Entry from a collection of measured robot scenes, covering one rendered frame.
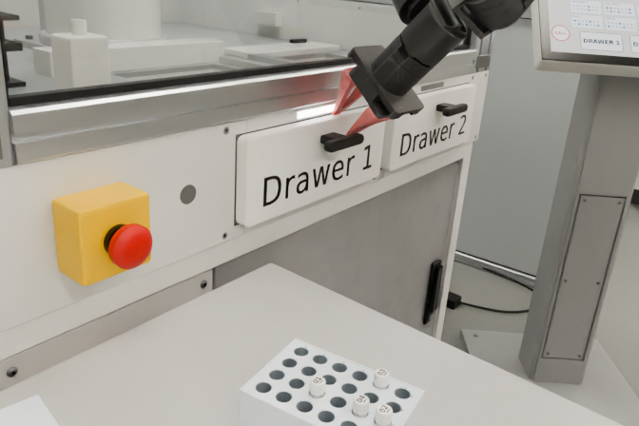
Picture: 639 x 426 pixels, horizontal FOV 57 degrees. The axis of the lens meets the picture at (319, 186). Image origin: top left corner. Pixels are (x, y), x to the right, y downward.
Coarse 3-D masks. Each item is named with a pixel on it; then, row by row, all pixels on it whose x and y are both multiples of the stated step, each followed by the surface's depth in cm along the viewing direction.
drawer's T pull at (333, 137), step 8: (320, 136) 76; (328, 136) 75; (336, 136) 76; (344, 136) 76; (352, 136) 76; (360, 136) 77; (328, 144) 73; (336, 144) 73; (344, 144) 75; (352, 144) 76
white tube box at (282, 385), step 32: (288, 352) 51; (320, 352) 51; (256, 384) 47; (288, 384) 47; (352, 384) 48; (256, 416) 46; (288, 416) 44; (320, 416) 45; (352, 416) 44; (416, 416) 47
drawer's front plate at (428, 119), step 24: (432, 96) 98; (456, 96) 105; (408, 120) 93; (432, 120) 100; (456, 120) 108; (384, 144) 92; (408, 144) 96; (432, 144) 102; (456, 144) 111; (384, 168) 93
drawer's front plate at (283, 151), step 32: (288, 128) 71; (320, 128) 76; (384, 128) 88; (256, 160) 68; (288, 160) 72; (320, 160) 78; (352, 160) 84; (256, 192) 69; (288, 192) 74; (320, 192) 80
